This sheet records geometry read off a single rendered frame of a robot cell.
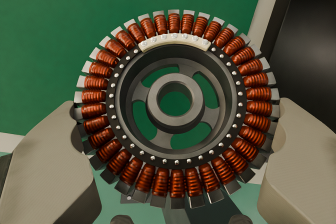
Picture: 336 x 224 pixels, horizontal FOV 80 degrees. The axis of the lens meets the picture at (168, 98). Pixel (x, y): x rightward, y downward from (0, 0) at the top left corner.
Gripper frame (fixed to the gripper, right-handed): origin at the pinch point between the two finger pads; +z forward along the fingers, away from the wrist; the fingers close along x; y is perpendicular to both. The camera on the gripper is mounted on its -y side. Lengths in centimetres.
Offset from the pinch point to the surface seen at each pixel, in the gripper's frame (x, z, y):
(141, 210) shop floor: -18, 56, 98
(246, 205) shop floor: 45, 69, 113
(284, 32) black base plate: 11.0, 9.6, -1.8
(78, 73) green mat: -8.7, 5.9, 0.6
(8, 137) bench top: -15.0, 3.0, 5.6
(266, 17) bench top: 9.9, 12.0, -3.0
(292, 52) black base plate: 12.1, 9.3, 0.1
